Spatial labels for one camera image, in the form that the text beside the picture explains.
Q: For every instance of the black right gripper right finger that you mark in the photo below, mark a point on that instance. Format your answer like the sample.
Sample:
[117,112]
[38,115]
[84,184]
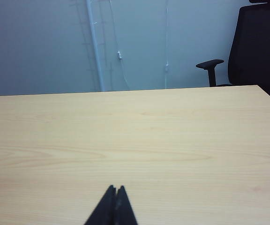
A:
[124,208]

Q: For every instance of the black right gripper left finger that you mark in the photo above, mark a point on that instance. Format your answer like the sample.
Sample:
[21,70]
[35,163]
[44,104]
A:
[103,208]

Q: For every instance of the black mesh office chair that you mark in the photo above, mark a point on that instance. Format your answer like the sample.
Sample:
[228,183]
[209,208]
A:
[257,47]

